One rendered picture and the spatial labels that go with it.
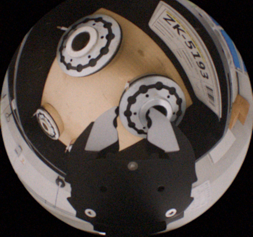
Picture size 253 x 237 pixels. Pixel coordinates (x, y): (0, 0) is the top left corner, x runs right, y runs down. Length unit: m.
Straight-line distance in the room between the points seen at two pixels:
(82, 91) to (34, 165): 3.48
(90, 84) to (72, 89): 0.04
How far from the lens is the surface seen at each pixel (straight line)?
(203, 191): 2.89
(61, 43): 0.15
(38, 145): 0.33
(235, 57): 2.00
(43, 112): 0.23
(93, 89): 0.15
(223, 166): 2.94
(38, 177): 3.54
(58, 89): 0.20
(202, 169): 2.88
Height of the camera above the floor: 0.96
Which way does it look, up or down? 60 degrees down
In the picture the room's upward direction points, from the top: 175 degrees counter-clockwise
